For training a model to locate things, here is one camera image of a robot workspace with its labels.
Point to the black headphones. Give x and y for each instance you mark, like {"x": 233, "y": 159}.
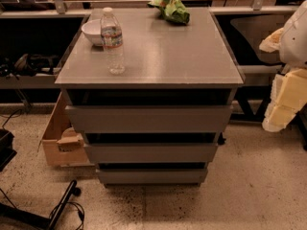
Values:
{"x": 29, "y": 65}

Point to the white bowl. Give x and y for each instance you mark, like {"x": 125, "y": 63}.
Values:
{"x": 92, "y": 32}

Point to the clear plastic water bottle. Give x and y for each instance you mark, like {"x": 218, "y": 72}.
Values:
{"x": 112, "y": 41}

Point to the grey bottom drawer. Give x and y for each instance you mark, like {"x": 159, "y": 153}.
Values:
{"x": 152, "y": 176}

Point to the grey top drawer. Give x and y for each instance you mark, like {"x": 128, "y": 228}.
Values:
{"x": 147, "y": 119}

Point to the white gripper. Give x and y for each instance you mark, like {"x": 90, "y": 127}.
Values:
{"x": 295, "y": 41}

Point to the cardboard box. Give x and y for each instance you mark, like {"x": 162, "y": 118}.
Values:
{"x": 62, "y": 145}

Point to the green chip bag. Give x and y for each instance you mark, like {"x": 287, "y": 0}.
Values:
{"x": 172, "y": 10}

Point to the black case on floor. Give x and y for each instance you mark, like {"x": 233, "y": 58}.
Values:
{"x": 7, "y": 153}

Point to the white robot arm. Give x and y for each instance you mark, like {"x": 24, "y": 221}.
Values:
{"x": 290, "y": 41}

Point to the grey drawer cabinet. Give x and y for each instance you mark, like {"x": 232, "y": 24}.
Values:
{"x": 165, "y": 65}

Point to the grey drawer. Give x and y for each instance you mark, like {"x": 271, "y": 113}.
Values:
{"x": 147, "y": 119}
{"x": 150, "y": 153}
{"x": 152, "y": 176}

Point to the grey middle drawer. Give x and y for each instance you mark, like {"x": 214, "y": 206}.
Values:
{"x": 150, "y": 153}

